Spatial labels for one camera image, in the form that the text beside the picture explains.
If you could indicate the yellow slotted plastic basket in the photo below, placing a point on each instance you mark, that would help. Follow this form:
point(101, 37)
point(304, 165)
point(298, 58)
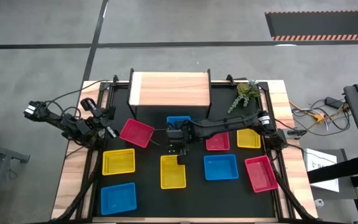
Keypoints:
point(118, 161)
point(249, 139)
point(171, 174)

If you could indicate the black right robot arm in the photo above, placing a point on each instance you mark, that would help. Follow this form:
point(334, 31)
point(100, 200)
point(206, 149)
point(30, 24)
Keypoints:
point(222, 126)

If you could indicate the black table mat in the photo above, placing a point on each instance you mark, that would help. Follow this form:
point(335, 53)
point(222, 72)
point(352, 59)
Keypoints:
point(194, 202)

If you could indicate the artificial succulent plant in pot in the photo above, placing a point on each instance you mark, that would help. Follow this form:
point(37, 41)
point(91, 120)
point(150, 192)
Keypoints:
point(245, 91)

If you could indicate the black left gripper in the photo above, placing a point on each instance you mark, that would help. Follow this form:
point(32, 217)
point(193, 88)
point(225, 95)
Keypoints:
point(98, 123)

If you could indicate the small black bracket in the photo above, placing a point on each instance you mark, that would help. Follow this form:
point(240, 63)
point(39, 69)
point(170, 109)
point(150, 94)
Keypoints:
point(295, 133)

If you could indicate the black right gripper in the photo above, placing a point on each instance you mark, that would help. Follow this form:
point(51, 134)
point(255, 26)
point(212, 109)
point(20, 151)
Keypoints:
point(179, 135)

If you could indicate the white paper sheet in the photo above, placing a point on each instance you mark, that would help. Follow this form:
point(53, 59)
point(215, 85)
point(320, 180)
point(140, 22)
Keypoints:
point(315, 160)

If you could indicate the small white plastic part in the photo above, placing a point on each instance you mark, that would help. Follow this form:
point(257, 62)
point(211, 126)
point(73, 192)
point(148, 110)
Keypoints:
point(319, 203)

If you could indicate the black aluminium rig frame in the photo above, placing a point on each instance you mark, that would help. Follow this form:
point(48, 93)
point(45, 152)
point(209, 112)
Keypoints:
point(280, 202)

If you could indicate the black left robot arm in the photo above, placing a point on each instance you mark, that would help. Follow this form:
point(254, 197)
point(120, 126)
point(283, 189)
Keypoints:
point(70, 124)

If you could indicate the red slotted plastic basket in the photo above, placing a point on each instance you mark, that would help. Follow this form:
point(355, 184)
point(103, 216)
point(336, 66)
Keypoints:
point(261, 174)
point(136, 132)
point(217, 143)

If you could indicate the blue slotted plastic basket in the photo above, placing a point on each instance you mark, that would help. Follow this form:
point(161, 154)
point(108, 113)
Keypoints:
point(176, 119)
point(118, 199)
point(221, 167)

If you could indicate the black power adapter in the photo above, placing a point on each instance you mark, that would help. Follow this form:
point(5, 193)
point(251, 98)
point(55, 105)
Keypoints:
point(332, 102)

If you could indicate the black mat with orange stripes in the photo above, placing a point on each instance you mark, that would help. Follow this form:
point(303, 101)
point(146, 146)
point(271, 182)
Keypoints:
point(322, 25)

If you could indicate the wooden shelf with black frame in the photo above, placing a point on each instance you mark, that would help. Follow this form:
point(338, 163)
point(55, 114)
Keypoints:
point(169, 88)

